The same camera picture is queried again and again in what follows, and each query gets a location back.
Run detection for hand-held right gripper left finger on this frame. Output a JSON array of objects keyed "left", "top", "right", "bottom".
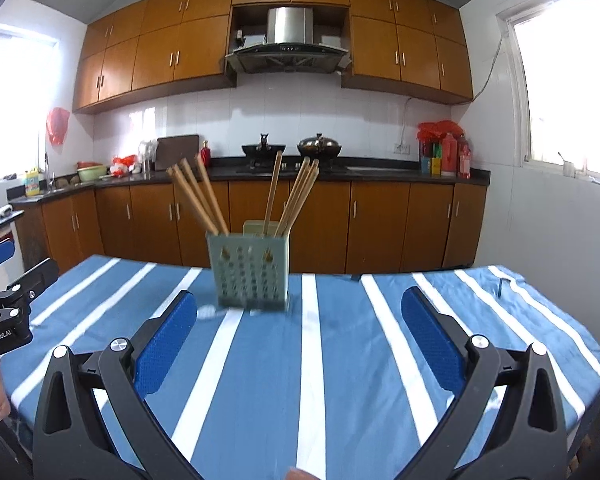
[{"left": 32, "top": 289, "right": 203, "bottom": 480}]

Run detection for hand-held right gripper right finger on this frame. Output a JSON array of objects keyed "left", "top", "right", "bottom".
[{"left": 400, "top": 286, "right": 568, "bottom": 480}]

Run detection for green perforated utensil holder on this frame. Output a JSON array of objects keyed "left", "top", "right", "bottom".
[{"left": 206, "top": 220, "right": 292, "bottom": 314}]

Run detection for bunch of chopsticks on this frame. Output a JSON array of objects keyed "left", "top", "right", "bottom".
[{"left": 166, "top": 150, "right": 321, "bottom": 238}]

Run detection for green plastic basin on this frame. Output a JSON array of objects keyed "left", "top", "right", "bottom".
[{"left": 76, "top": 161, "right": 106, "bottom": 184}]

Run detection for orange wooden base cabinets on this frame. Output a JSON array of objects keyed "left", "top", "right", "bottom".
[{"left": 10, "top": 180, "right": 489, "bottom": 274}]

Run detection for blue white striped tablecloth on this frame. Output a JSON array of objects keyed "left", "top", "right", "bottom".
[{"left": 10, "top": 254, "right": 600, "bottom": 480}]

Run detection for red plastic bag on hook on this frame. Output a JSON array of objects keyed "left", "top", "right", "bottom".
[{"left": 46, "top": 107, "right": 71, "bottom": 147}]

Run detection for window above sink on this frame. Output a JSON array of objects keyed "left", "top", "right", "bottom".
[{"left": 0, "top": 22, "right": 61, "bottom": 184}]

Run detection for clear plastic bags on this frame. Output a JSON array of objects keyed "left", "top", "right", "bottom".
[{"left": 137, "top": 141, "right": 159, "bottom": 174}]

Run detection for black kitchen countertop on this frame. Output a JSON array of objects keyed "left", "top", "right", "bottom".
[{"left": 7, "top": 156, "right": 492, "bottom": 207}]

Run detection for large red oil bottle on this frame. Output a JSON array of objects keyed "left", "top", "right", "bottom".
[
  {"left": 441, "top": 132, "right": 460, "bottom": 177},
  {"left": 457, "top": 135, "right": 474, "bottom": 180}
]

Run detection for brown cutting board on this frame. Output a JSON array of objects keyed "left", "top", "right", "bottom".
[{"left": 156, "top": 134, "right": 201, "bottom": 172}]

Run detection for gas stove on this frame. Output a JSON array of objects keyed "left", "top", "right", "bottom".
[{"left": 235, "top": 157, "right": 349, "bottom": 174}]

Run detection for red plastic bag over bottles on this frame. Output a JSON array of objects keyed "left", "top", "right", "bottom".
[{"left": 417, "top": 120, "right": 461, "bottom": 142}]

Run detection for black cooking pot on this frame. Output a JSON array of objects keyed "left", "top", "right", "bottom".
[{"left": 241, "top": 132, "right": 286, "bottom": 159}]

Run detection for dark wok with lid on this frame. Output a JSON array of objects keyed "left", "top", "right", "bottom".
[{"left": 296, "top": 133, "right": 343, "bottom": 158}]

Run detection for large bright window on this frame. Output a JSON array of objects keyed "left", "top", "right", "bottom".
[{"left": 497, "top": 0, "right": 600, "bottom": 192}]

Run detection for steel range hood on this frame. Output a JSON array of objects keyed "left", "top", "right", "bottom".
[{"left": 225, "top": 6, "right": 354, "bottom": 75}]

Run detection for orange wooden wall cabinets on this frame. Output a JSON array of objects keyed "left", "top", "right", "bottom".
[{"left": 72, "top": 0, "right": 475, "bottom": 115}]

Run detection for wall cable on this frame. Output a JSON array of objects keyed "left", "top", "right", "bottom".
[{"left": 472, "top": 35, "right": 504, "bottom": 99}]

